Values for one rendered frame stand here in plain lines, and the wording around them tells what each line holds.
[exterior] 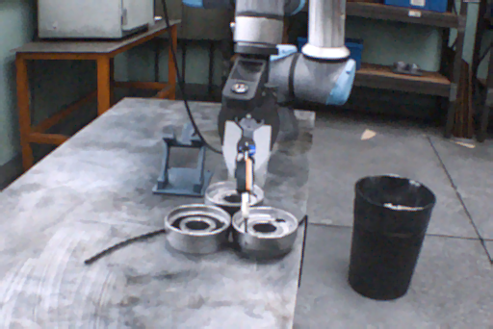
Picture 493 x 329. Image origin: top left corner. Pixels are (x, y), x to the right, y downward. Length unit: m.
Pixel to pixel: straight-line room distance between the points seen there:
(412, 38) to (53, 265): 4.35
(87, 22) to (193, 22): 1.73
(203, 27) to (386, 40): 1.60
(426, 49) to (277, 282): 4.26
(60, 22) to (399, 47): 2.94
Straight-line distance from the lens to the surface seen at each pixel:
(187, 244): 0.85
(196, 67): 5.03
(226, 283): 0.80
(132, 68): 5.21
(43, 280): 0.82
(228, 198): 1.00
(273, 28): 0.84
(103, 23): 3.13
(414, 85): 4.37
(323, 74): 1.31
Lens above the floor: 1.24
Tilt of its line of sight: 23 degrees down
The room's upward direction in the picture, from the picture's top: 2 degrees clockwise
